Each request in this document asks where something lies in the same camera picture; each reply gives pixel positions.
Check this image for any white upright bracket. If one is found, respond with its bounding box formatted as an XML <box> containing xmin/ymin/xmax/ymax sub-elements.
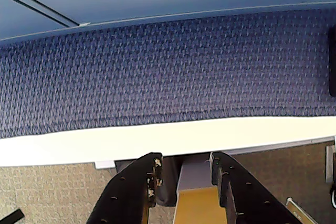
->
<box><xmin>324</xmin><ymin>144</ymin><xmax>336</xmax><ymax>184</ymax></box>

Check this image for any black bar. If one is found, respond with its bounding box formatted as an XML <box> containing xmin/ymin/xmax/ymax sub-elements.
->
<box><xmin>0</xmin><ymin>209</ymin><xmax>25</xmax><ymax>224</ymax></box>

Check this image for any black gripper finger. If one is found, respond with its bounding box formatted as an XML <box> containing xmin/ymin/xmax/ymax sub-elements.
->
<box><xmin>209</xmin><ymin>151</ymin><xmax>303</xmax><ymax>224</ymax></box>
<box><xmin>88</xmin><ymin>152</ymin><xmax>164</xmax><ymax>224</ymax></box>

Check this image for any grey and yellow post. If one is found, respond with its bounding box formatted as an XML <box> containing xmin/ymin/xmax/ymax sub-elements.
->
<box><xmin>175</xmin><ymin>155</ymin><xmax>221</xmax><ymax>224</ymax></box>

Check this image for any small white table bracket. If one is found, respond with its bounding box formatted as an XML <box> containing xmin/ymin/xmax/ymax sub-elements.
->
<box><xmin>94</xmin><ymin>160</ymin><xmax>117</xmax><ymax>170</ymax></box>

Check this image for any blue woven mat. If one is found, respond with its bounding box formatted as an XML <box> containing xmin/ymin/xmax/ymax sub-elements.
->
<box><xmin>0</xmin><ymin>7</ymin><xmax>336</xmax><ymax>140</ymax></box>

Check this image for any blue smooth panel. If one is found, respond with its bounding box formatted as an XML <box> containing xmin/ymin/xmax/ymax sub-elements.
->
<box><xmin>0</xmin><ymin>0</ymin><xmax>336</xmax><ymax>42</ymax></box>

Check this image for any silver metal bracket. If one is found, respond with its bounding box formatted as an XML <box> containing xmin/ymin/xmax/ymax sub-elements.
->
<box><xmin>286</xmin><ymin>197</ymin><xmax>319</xmax><ymax>224</ymax></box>

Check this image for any black box-shaped object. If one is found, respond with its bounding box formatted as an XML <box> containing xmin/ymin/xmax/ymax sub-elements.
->
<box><xmin>328</xmin><ymin>26</ymin><xmax>336</xmax><ymax>96</ymax></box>

